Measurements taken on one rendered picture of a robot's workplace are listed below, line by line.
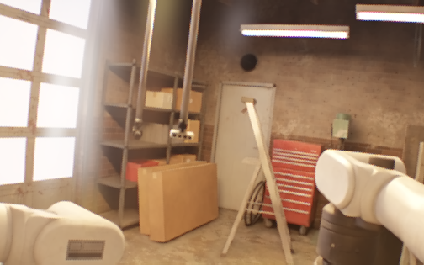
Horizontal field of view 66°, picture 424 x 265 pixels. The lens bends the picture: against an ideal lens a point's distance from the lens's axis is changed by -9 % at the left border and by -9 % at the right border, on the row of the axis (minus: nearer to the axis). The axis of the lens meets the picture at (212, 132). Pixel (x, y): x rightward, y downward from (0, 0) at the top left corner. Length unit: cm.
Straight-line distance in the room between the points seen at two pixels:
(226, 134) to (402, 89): 272
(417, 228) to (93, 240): 33
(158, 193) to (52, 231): 358
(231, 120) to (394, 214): 529
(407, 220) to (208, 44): 568
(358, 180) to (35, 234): 36
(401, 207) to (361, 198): 6
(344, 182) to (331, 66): 485
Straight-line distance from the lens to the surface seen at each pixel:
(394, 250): 427
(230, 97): 568
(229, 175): 569
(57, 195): 416
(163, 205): 395
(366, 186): 44
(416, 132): 350
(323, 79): 526
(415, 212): 38
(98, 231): 41
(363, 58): 525
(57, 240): 39
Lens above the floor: 147
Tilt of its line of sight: 3 degrees down
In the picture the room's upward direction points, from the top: 6 degrees clockwise
